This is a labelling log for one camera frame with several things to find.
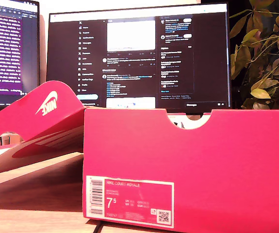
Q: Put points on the red Nike shoebox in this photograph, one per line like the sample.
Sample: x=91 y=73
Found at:
x=202 y=157

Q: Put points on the wide black computer monitor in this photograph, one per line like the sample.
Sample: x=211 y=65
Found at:
x=134 y=63

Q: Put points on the green leafy houseplant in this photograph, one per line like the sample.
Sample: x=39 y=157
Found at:
x=263 y=72

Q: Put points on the monitor with purple terminal text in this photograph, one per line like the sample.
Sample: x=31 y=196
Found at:
x=5 y=48

